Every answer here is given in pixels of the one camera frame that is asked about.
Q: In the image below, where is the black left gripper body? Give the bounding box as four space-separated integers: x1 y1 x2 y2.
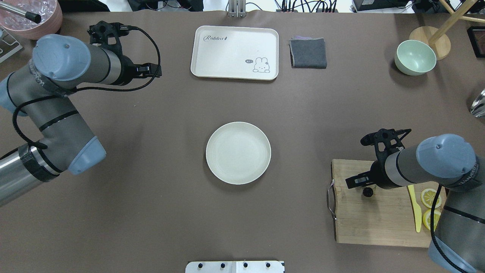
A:
120 57 152 85

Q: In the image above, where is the wooden cutting board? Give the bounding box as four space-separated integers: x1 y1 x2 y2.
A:
326 159 431 248

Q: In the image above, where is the lemon slice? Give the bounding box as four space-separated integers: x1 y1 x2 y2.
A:
422 209 441 231
420 188 442 209

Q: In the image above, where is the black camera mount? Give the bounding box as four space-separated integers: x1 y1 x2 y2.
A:
87 21 138 55
360 129 412 165

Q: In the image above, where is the yellow plastic knife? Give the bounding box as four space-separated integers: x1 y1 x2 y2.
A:
407 185 422 233

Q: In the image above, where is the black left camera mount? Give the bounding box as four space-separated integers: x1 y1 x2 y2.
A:
87 21 138 55

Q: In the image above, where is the steel scoop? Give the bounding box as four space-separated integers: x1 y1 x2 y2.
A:
469 89 485 119

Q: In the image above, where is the white rabbit tray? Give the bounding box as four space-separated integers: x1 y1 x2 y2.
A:
190 25 279 81

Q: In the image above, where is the round white plate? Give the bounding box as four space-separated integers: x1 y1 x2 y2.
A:
205 121 272 185

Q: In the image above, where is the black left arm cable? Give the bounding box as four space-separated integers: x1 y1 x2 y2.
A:
12 25 162 150

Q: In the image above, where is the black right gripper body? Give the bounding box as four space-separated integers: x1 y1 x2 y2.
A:
356 161 390 189

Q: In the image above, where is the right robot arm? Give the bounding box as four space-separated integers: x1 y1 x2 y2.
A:
345 129 485 273

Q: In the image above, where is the white wire cup rack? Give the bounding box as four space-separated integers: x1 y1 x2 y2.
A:
0 27 23 63

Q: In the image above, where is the wooden cup holder stand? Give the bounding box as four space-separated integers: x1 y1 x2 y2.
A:
409 0 485 61

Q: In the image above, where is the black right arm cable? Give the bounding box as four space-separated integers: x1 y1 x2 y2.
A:
430 184 470 273

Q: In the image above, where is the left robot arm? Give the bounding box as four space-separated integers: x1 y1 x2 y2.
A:
1 34 161 206

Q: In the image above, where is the mint green bowl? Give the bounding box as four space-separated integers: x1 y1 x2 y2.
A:
394 40 437 76

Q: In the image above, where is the grey folded cloth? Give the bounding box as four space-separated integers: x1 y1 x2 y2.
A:
289 36 327 69

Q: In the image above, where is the pink bowl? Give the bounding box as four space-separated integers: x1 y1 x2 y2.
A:
0 0 63 40

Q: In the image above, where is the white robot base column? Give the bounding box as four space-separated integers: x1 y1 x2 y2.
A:
185 260 285 273

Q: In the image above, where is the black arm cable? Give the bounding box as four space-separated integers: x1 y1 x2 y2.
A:
430 184 470 273
12 25 162 150

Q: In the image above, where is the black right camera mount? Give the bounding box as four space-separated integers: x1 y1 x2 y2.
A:
360 129 412 165

